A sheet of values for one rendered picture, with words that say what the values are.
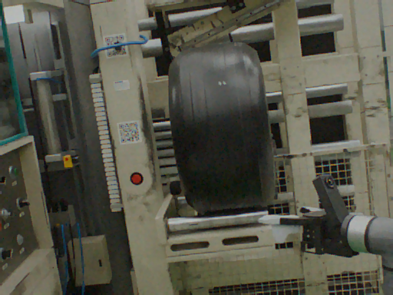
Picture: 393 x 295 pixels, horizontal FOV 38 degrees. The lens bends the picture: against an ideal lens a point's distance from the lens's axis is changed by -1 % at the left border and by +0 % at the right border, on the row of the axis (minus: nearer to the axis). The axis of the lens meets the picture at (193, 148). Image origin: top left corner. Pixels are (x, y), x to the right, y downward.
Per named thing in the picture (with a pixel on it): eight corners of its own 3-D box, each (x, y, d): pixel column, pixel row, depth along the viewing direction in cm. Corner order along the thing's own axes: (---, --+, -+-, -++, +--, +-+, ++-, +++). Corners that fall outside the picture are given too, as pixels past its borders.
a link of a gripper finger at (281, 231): (257, 244, 125) (301, 244, 123) (256, 217, 125) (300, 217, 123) (259, 241, 128) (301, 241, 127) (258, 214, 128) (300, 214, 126)
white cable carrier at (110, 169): (111, 211, 201) (88, 74, 193) (114, 207, 206) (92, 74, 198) (123, 210, 200) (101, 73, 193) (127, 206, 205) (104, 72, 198)
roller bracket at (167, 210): (158, 246, 189) (154, 217, 187) (173, 212, 228) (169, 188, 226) (169, 245, 188) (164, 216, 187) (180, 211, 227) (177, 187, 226)
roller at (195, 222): (166, 233, 191) (164, 220, 191) (167, 230, 196) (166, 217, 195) (272, 222, 188) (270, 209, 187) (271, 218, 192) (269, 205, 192)
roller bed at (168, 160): (143, 197, 239) (133, 125, 234) (149, 188, 253) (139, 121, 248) (191, 191, 237) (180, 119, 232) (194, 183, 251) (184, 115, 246)
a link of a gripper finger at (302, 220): (279, 226, 123) (321, 226, 121) (279, 218, 123) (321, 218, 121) (280, 221, 127) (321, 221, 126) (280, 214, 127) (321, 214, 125)
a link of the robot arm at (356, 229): (363, 219, 112) (384, 213, 118) (343, 217, 116) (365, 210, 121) (364, 257, 113) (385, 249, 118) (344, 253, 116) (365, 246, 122)
